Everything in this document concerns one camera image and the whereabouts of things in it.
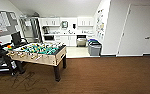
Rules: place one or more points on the white lower kitchen cabinet unit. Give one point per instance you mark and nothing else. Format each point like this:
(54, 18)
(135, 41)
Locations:
(66, 40)

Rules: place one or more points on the white upper kitchen cabinet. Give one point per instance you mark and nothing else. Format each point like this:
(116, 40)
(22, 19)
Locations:
(50, 22)
(86, 21)

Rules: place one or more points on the grey bin with blue lid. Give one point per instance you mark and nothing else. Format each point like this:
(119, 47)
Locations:
(92, 40)

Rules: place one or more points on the grey bin with black lid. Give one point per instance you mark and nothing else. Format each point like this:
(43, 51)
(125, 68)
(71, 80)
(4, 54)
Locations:
(95, 50)

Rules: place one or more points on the black coffee machine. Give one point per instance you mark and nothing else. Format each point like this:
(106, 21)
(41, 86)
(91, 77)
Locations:
(45, 30)

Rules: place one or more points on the foosball table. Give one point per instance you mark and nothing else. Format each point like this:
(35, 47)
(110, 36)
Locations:
(41, 55)

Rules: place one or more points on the stainless steel refrigerator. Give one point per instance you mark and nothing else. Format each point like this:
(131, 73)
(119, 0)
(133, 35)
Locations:
(29, 30)

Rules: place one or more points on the black wheeled cart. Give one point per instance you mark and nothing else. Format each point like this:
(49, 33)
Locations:
(4, 53)

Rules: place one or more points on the large colourful wall poster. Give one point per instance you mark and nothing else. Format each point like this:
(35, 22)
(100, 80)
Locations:
(101, 23)

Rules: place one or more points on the wall notice board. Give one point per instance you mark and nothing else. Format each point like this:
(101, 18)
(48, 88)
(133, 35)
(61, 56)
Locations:
(4, 21)

